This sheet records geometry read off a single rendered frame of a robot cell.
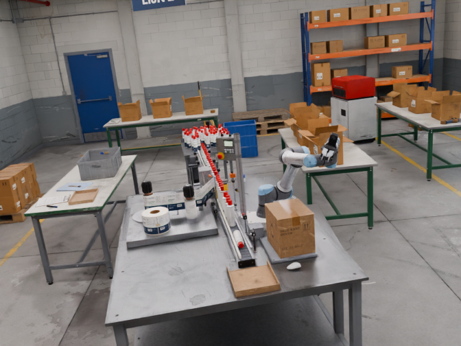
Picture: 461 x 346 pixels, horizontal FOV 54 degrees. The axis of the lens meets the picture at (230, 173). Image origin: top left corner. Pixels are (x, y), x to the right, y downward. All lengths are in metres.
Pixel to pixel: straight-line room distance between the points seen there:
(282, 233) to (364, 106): 6.15
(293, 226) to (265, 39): 8.41
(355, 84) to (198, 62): 3.97
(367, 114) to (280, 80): 2.95
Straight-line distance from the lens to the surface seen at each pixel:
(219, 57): 10.94
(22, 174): 7.18
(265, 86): 11.05
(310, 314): 3.54
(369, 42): 10.70
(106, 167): 5.32
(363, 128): 8.88
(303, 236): 2.93
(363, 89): 8.78
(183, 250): 3.23
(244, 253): 2.98
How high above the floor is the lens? 2.25
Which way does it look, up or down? 17 degrees down
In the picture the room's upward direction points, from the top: 6 degrees counter-clockwise
